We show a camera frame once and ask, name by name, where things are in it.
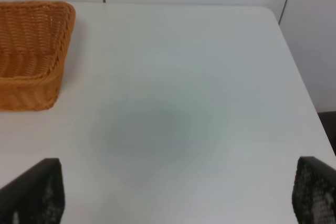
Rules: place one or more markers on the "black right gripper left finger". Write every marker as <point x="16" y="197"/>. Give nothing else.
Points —
<point x="36" y="196"/>

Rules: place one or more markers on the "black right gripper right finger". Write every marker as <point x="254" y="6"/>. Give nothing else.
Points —
<point x="313" y="195"/>

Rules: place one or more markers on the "orange woven wicker basket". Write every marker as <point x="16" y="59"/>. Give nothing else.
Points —
<point x="35" y="37"/>

